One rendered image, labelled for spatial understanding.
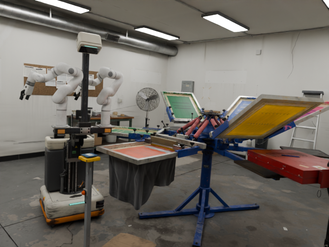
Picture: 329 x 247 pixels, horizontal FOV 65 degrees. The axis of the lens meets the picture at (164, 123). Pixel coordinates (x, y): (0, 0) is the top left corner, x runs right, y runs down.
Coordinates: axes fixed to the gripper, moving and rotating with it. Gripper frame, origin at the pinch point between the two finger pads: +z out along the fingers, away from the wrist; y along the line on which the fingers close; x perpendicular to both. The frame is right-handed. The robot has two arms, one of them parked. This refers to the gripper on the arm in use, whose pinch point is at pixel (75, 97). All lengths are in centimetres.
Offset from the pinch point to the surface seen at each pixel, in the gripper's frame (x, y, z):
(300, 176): -79, -202, -81
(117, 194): -42, -107, 34
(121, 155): -21, -109, -8
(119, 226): -83, -90, 91
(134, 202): -46, -128, 22
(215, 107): -414, 223, -35
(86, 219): -18, -121, 54
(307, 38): -399, 106, -270
